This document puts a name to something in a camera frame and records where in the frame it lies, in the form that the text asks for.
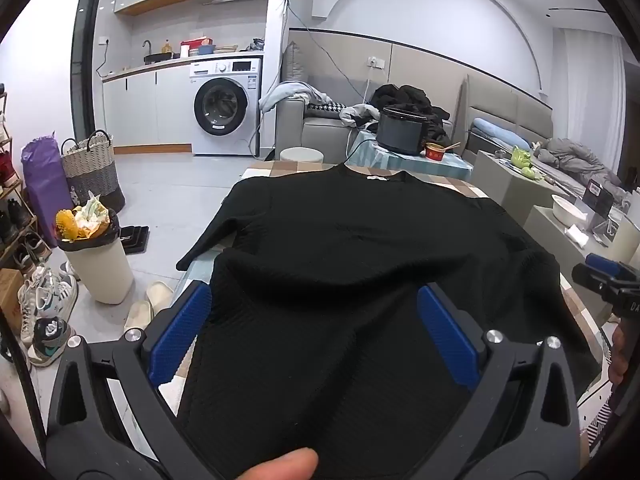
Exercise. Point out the plaid tablecloth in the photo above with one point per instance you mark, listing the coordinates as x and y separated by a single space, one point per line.
272 167

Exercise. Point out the black floor tray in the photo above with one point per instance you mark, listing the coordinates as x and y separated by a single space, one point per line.
135 240

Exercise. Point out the cream trash bin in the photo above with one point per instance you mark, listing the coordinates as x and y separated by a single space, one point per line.
100 275

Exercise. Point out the white washing machine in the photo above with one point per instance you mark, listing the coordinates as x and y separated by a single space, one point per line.
240 130

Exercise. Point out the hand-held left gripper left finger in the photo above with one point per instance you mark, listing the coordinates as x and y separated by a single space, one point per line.
180 335

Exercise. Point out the white curtain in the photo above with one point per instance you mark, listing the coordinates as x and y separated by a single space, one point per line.
590 95

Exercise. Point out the white kitchen base cabinet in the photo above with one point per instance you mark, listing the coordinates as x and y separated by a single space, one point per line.
145 105

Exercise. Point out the blue pillow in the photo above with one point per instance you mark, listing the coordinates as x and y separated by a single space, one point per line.
500 132

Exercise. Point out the red bowl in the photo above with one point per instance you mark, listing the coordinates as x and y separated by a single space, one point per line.
435 152

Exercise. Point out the person's right hand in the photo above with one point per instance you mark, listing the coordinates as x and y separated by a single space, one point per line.
620 355

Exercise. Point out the black faucet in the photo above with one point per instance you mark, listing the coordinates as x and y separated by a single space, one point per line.
148 47

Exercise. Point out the houndstooth cushion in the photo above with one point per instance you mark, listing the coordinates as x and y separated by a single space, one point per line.
325 108

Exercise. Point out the wall socket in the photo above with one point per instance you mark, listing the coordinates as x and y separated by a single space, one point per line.
375 62

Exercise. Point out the light blue tablecloth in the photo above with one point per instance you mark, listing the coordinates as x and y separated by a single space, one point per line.
380 160

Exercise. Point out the black box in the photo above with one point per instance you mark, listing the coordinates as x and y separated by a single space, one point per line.
597 195

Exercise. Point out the white grey garment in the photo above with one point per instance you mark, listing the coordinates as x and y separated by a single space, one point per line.
357 114

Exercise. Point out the purple bag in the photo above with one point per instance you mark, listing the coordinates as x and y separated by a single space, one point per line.
42 180

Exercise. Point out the teal grey sneaker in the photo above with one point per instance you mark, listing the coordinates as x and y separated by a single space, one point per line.
50 340

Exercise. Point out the grey blanket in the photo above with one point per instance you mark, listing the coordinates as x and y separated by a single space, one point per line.
580 157

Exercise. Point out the white basin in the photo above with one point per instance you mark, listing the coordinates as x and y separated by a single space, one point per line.
567 210

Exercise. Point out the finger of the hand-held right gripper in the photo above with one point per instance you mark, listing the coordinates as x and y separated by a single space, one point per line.
592 275

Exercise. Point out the green plastic bag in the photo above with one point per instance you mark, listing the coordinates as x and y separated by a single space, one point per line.
520 157

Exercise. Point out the woven laundry basket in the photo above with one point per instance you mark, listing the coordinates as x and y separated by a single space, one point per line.
90 170

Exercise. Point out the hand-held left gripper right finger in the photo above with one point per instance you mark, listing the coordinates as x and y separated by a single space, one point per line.
447 340

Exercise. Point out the white sneakers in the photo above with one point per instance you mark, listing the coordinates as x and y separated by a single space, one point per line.
47 295

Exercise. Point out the red plastic basin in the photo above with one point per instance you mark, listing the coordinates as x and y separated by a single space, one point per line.
196 44

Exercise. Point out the light grey hoodie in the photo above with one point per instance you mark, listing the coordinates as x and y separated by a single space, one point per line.
290 91

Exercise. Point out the white round stool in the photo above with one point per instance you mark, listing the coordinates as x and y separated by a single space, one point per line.
301 155

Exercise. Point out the grey sofa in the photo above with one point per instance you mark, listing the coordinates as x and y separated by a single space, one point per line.
320 135

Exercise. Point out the wooden shoe rack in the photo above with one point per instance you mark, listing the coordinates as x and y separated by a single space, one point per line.
15 200

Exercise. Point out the person's left hand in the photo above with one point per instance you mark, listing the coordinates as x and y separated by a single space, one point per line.
280 466

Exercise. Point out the striped cloth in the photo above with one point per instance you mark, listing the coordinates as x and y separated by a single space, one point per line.
597 430

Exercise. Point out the black knit sweater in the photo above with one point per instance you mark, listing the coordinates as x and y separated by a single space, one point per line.
350 260

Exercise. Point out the beige cabinet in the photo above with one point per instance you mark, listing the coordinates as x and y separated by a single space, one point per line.
550 240
510 190

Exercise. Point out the cream slipper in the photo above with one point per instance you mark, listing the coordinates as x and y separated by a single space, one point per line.
160 295
137 315

